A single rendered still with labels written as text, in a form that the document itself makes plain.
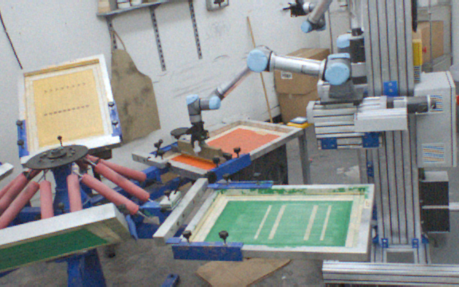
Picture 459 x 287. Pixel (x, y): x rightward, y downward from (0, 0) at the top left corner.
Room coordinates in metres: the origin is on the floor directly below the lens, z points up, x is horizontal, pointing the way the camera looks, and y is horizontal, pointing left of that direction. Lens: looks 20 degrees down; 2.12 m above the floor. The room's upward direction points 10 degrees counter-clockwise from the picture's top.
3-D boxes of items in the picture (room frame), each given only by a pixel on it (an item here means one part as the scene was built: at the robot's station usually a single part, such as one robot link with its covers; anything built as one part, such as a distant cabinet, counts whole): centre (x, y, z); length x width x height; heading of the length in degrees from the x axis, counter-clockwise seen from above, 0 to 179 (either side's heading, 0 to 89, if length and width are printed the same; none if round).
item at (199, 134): (3.02, 0.17, 1.15); 0.09 x 0.08 x 0.12; 40
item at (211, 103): (3.01, 0.07, 1.30); 0.11 x 0.11 x 0.08; 72
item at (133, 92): (5.03, 0.86, 1.06); 0.53 x 0.07 x 1.05; 130
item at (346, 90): (2.89, -0.66, 1.31); 0.15 x 0.15 x 0.10
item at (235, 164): (2.81, 0.03, 0.97); 0.30 x 0.05 x 0.07; 130
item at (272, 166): (3.07, -0.14, 0.79); 0.46 x 0.09 x 0.33; 130
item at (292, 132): (3.18, 0.02, 0.97); 0.79 x 0.58 x 0.04; 130
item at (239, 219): (2.19, -0.02, 1.05); 1.08 x 0.61 x 0.23; 70
